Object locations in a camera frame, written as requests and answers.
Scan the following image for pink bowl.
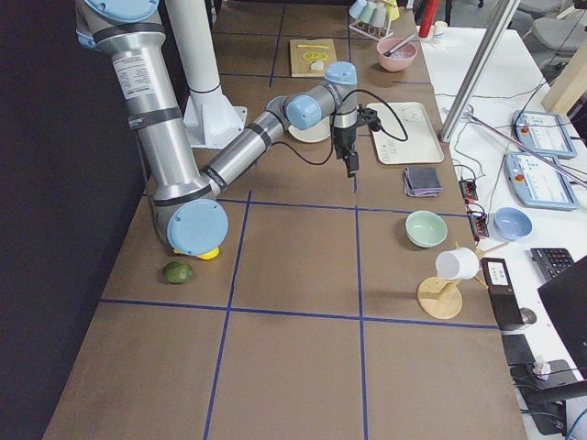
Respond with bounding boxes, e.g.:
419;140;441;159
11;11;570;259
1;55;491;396
376;38;418;72

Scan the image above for near teach pendant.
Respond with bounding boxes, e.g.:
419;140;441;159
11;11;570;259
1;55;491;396
505;152;579;211

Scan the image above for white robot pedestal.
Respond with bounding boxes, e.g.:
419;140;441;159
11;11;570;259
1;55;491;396
166;0;247;149

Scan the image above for black keyboard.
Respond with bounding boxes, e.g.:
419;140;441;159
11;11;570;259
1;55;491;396
530;247;574;281

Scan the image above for yellow plastic knife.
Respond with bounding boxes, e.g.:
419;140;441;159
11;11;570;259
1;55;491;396
296;44;330;50

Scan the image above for green bowl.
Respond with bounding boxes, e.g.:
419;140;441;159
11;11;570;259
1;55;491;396
405;210;448;248

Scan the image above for yellow lemon near lime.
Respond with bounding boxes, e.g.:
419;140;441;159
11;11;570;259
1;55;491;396
197;247;220;260

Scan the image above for clear ice cubes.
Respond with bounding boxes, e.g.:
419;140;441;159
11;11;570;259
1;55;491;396
386;47;415;62

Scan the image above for blue bowl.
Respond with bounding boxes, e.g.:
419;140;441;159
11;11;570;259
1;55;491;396
493;207;533;241

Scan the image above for wooden cutting board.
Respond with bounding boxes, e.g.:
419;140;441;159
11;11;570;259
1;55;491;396
290;38;338;78

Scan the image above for cream round plate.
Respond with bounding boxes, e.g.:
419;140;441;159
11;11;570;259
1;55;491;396
288;124;330;144

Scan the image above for far teach pendant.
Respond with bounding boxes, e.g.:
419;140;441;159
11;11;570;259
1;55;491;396
512;110;577;160

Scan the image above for black camera cable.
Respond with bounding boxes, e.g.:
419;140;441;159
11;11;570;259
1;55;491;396
272;88;410;166

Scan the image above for teach pendant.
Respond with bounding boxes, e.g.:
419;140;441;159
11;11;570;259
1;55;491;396
512;110;577;160
505;152;579;211

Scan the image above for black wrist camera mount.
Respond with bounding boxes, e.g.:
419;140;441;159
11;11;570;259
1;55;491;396
356;104;382;132

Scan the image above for small paper cup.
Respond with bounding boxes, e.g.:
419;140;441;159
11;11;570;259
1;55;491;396
432;20;449;41

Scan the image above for black box white label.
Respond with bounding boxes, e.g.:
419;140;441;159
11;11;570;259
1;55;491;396
481;258;524;331

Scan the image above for red bottle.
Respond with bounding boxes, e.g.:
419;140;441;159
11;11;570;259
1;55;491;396
418;0;440;39

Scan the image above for white mug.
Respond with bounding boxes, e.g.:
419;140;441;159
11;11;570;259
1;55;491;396
435;247;480;280

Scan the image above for aluminium frame post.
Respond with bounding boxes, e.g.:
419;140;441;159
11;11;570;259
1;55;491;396
439;0;520;143

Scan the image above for wooden mug stand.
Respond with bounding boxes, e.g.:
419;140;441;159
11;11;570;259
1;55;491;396
416;242;508;320

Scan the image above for grey folded cloth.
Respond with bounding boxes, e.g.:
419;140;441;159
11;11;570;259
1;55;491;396
403;166;442;197

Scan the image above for black laptop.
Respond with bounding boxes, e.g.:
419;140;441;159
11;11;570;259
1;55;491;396
538;257;587;377

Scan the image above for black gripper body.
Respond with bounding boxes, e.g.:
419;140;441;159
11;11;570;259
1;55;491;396
332;125;357;160

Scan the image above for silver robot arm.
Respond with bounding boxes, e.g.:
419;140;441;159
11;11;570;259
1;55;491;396
76;1;359;258

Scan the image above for cream bear tray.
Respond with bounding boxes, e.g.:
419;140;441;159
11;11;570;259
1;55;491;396
368;102;444;165

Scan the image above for white cup rack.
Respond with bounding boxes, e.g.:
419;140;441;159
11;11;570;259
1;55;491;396
349;0;400;40

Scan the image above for green lime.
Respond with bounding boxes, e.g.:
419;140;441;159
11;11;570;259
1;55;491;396
162;261;194;284

